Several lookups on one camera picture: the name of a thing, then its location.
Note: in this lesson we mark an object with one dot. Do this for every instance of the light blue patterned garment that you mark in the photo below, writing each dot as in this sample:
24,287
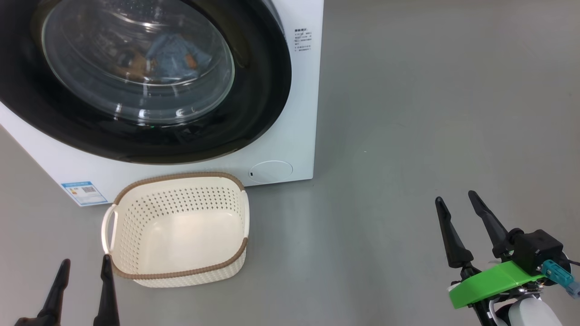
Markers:
174,56

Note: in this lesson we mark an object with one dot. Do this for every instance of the round white filter cover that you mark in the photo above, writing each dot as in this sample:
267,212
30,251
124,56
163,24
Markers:
271,172

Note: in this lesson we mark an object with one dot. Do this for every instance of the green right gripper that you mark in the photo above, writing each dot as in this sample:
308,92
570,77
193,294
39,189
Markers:
489,283

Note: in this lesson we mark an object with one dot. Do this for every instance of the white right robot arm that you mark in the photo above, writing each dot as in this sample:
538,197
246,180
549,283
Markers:
530,314

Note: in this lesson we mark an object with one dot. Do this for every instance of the cream perforated laundry basket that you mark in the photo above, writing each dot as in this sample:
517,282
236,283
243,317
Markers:
181,271

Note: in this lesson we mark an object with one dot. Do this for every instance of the blue energy label sticker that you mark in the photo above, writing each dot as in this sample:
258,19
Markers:
84,193

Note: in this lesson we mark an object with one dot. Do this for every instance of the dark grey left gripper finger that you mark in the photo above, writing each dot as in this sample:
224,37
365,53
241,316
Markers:
108,299
54,299

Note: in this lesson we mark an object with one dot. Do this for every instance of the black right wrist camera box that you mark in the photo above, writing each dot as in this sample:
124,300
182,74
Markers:
537,249

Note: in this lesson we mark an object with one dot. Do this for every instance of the small black text label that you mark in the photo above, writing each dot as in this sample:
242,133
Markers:
302,40

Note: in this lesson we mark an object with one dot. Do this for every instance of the black round glass door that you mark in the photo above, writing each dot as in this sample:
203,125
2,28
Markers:
253,90

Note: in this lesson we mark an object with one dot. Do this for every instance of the white front-load washing machine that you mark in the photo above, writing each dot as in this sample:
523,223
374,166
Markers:
299,113

